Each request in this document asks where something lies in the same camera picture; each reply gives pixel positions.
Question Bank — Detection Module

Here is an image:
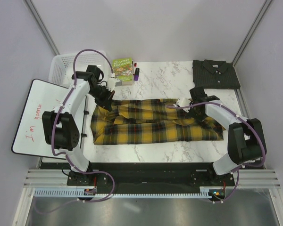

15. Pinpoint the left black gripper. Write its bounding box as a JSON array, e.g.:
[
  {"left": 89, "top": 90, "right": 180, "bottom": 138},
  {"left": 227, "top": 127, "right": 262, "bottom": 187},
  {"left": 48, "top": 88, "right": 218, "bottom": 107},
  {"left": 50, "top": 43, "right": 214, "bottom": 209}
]
[{"left": 88, "top": 85, "right": 115, "bottom": 112}]

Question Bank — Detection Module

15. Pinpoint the yellow plaid long sleeve shirt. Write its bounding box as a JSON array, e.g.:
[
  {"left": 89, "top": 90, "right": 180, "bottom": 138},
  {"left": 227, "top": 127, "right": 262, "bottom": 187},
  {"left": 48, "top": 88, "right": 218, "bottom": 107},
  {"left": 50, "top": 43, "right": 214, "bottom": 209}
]
[{"left": 91, "top": 99, "right": 224, "bottom": 145}]

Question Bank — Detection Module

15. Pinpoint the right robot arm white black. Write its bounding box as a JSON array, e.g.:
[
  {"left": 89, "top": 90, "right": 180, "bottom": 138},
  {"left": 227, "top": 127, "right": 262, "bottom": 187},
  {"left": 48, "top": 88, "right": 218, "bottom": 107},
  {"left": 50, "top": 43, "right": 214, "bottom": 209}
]
[{"left": 184, "top": 87, "right": 267, "bottom": 186}]

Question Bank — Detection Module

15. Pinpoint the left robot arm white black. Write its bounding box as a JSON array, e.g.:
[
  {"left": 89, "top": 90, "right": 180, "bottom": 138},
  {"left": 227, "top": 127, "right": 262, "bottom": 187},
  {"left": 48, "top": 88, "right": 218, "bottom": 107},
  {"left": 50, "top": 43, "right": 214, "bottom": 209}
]
[{"left": 42, "top": 65, "right": 115, "bottom": 185}]

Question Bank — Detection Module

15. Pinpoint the green treehouse book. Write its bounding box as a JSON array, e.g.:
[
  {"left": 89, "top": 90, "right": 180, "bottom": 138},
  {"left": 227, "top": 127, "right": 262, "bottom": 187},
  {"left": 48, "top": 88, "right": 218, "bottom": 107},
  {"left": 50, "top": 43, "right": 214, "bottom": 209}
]
[{"left": 112, "top": 57, "right": 133, "bottom": 85}]

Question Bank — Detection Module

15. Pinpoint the folded dark striped shirt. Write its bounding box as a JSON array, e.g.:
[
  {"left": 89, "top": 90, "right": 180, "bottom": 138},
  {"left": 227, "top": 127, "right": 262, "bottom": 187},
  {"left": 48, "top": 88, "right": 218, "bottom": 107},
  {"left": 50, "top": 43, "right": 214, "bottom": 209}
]
[{"left": 192, "top": 59, "right": 241, "bottom": 89}]

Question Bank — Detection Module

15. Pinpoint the purple highlighter marker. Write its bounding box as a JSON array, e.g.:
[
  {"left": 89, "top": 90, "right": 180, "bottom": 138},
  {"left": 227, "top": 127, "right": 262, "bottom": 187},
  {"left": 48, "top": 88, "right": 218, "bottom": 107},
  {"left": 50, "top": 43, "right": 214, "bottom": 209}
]
[{"left": 134, "top": 67, "right": 140, "bottom": 81}]

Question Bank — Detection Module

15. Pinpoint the white plastic basket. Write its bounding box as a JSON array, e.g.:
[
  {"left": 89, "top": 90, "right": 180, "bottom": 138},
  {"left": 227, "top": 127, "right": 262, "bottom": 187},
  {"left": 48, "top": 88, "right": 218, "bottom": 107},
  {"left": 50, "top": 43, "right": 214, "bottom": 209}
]
[{"left": 48, "top": 51, "right": 111, "bottom": 88}]

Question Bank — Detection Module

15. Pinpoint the whiteboard with red writing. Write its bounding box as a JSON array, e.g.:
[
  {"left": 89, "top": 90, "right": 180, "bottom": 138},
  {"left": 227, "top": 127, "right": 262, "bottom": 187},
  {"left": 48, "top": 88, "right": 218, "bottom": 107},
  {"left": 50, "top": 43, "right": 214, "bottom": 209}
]
[{"left": 11, "top": 78, "right": 85, "bottom": 161}]

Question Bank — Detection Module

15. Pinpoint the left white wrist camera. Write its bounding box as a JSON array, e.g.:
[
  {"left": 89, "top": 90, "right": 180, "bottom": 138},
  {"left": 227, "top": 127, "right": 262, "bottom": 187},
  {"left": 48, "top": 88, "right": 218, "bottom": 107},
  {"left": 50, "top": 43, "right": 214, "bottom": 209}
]
[{"left": 107, "top": 77, "right": 122, "bottom": 90}]

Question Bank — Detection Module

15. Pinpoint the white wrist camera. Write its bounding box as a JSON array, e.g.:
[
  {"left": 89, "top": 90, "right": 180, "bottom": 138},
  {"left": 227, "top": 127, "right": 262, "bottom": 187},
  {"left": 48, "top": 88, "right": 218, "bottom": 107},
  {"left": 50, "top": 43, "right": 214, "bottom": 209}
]
[
  {"left": 107, "top": 77, "right": 122, "bottom": 90},
  {"left": 175, "top": 97, "right": 191, "bottom": 110}
]

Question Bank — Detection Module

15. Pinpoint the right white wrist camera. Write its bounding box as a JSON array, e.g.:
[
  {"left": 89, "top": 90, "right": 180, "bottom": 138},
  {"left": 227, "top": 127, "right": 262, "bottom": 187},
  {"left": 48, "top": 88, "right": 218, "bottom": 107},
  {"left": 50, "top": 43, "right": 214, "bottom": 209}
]
[{"left": 175, "top": 97, "right": 191, "bottom": 110}]

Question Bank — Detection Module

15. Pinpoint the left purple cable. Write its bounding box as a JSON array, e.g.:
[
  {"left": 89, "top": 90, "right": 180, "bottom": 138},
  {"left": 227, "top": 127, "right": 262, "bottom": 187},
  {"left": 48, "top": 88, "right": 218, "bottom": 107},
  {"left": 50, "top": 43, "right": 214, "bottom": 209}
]
[{"left": 51, "top": 48, "right": 115, "bottom": 175}]

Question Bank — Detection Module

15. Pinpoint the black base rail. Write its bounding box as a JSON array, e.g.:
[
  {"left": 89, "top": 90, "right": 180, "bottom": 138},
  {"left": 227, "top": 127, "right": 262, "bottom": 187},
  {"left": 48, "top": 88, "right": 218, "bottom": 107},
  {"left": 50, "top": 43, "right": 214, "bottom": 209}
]
[{"left": 40, "top": 161, "right": 241, "bottom": 195}]

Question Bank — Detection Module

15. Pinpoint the white slotted cable duct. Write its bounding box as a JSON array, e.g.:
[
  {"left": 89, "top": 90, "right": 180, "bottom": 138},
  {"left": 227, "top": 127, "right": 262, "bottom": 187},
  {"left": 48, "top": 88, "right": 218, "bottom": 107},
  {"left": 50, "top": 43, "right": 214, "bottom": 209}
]
[{"left": 33, "top": 186, "right": 212, "bottom": 199}]

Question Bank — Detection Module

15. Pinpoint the left aluminium corner post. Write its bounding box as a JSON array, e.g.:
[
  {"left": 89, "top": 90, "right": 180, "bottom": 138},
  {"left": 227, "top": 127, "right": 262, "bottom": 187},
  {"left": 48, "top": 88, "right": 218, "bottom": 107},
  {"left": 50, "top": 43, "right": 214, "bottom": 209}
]
[{"left": 23, "top": 0, "right": 60, "bottom": 56}]

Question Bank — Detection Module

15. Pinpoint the aluminium corner post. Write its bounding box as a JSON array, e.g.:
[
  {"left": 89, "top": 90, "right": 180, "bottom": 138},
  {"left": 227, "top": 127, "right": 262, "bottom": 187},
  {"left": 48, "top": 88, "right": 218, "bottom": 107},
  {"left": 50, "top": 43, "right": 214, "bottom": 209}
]
[
  {"left": 232, "top": 0, "right": 273, "bottom": 67},
  {"left": 23, "top": 0, "right": 60, "bottom": 56}
]

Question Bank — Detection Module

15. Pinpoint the right aluminium corner post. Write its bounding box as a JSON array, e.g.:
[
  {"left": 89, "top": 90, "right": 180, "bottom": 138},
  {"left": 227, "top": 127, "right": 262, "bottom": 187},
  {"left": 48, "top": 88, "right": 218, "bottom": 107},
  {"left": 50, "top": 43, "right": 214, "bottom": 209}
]
[{"left": 232, "top": 0, "right": 273, "bottom": 67}]

